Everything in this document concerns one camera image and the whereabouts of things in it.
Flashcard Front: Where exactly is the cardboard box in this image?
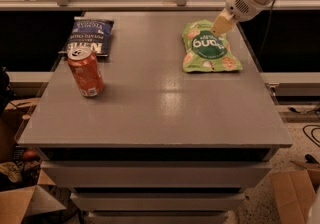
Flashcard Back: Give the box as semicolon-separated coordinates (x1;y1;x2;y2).
270;161;320;224
0;171;66;224

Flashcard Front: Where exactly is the black floor cable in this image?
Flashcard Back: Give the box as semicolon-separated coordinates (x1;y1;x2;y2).
302;123;320;149

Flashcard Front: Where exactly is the green rice chip bag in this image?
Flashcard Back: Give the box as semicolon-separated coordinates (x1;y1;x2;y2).
182;19;243;73

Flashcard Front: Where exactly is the cardboard box left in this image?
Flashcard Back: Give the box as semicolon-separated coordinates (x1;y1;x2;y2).
0;171;66;224

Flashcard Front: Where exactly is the cardboard box right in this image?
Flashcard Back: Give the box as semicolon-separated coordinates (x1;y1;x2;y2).
270;161;320;224

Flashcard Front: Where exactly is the orange soda can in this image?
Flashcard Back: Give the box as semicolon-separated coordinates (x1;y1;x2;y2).
67;46;104;97

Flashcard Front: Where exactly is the grey drawer cabinet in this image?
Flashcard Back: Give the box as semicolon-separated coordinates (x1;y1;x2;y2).
20;11;292;224

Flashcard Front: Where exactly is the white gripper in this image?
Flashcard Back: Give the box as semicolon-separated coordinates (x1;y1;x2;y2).
211;0;264;37

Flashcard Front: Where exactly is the blue potato chip bag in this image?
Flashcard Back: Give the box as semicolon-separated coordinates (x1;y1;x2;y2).
63;17;114;56

